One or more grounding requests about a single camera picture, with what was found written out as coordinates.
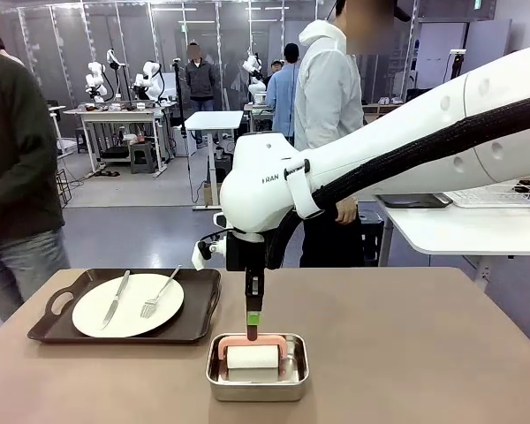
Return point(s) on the man in dark jacket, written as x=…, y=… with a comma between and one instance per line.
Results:
x=201, y=79

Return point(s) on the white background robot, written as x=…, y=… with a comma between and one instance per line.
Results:
x=96, y=75
x=150, y=79
x=252, y=66

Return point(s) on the low shoe shelf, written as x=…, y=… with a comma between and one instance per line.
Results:
x=391, y=108

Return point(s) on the grey robot work table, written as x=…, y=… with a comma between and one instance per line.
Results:
x=256, y=108
x=115, y=115

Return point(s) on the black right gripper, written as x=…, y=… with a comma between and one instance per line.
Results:
x=240, y=254

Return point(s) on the dark blue plastic stool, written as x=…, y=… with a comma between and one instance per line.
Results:
x=371, y=238

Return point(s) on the silver fork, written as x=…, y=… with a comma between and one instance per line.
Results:
x=149, y=309

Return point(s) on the person in white jacket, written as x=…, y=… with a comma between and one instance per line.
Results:
x=327, y=88

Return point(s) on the person's right hand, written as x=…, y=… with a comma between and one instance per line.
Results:
x=346, y=212

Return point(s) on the person's black trousers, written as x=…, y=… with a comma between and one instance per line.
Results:
x=327, y=243

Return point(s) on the black stand with white head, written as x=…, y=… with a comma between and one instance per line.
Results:
x=458, y=52

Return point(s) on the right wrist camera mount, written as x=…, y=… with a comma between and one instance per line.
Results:
x=199, y=258

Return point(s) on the white standing desk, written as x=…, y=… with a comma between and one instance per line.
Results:
x=214, y=119

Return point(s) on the rectangular steel container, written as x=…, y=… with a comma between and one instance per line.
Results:
x=256, y=391

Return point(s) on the white side table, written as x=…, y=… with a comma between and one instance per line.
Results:
x=468, y=229

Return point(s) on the person's blurred head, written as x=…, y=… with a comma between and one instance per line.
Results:
x=368, y=26

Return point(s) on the person in blue shirt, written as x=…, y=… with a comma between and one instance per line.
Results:
x=282, y=97

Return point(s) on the grey step stool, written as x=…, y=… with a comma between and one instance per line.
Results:
x=141, y=156

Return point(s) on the silver table knife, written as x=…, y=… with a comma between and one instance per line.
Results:
x=115, y=300

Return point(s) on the white round plate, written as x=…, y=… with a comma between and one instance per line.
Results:
x=132, y=305

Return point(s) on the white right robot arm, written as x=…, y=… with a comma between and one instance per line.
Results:
x=265, y=185

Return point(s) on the man in dark green sweater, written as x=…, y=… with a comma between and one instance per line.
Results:
x=13, y=154

